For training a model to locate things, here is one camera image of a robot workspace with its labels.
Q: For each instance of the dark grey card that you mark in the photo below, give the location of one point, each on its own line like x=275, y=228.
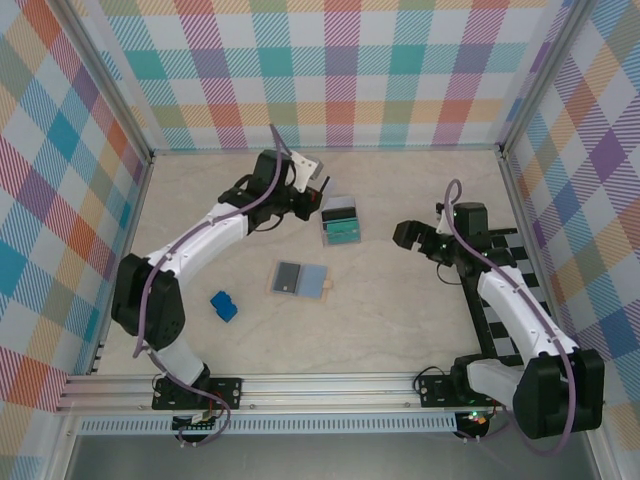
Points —
x=286, y=277

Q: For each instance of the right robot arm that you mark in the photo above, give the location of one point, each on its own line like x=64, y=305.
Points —
x=520, y=310

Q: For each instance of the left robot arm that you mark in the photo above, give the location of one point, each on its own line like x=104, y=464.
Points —
x=200, y=245

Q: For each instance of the shiny silver card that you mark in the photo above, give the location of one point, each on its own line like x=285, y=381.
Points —
x=341, y=203

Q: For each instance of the black striped card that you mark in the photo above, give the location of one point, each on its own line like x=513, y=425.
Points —
x=339, y=215

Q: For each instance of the clear acrylic card stand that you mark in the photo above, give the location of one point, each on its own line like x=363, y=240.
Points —
x=340, y=222

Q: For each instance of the teal credit card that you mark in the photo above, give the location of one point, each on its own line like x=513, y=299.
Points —
x=340, y=226

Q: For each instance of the black white checkerboard board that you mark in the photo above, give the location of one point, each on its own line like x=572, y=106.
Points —
x=520, y=257

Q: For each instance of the blue plastic block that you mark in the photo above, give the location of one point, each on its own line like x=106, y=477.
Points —
x=223, y=306

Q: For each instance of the circuit board with lit LEDs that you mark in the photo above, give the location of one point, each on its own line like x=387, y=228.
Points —
x=477, y=419

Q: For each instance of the grey metal panel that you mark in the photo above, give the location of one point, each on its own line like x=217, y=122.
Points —
x=325, y=457

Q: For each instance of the small green circuit board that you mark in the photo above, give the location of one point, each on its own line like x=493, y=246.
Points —
x=197, y=424

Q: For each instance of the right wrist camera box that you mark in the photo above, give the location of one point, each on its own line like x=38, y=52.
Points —
x=442, y=225

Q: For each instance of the aluminium frame rail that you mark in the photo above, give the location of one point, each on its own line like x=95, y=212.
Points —
x=390, y=149
x=127, y=225
x=520, y=200

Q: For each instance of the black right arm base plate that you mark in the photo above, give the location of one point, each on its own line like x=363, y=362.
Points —
x=435, y=390

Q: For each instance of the aluminium frame post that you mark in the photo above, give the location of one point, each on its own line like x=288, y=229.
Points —
x=109, y=80
x=542, y=75

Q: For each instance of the aluminium mounting rail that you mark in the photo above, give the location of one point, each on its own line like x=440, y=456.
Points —
x=325, y=390

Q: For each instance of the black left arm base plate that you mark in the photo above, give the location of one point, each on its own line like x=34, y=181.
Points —
x=225, y=392

